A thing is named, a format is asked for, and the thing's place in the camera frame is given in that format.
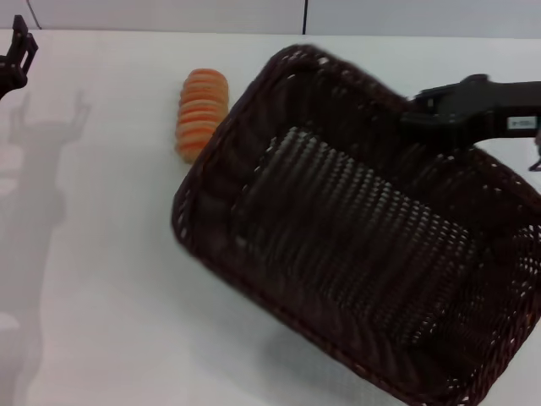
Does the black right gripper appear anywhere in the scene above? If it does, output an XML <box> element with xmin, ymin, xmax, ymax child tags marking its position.
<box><xmin>399</xmin><ymin>74</ymin><xmax>541</xmax><ymax>150</ymax></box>

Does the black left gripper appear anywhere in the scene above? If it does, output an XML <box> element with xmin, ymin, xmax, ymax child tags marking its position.
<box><xmin>0</xmin><ymin>14</ymin><xmax>40</xmax><ymax>101</ymax></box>

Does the dark brown woven basket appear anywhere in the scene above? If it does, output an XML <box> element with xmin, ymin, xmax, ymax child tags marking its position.
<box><xmin>170</xmin><ymin>44</ymin><xmax>541</xmax><ymax>406</ymax></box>

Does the orange striped bread roll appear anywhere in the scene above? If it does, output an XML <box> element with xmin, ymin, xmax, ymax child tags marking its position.
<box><xmin>175</xmin><ymin>68</ymin><xmax>230</xmax><ymax>164</ymax></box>

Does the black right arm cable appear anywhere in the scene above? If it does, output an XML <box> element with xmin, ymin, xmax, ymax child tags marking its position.
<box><xmin>527</xmin><ymin>129</ymin><xmax>541</xmax><ymax>173</ymax></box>

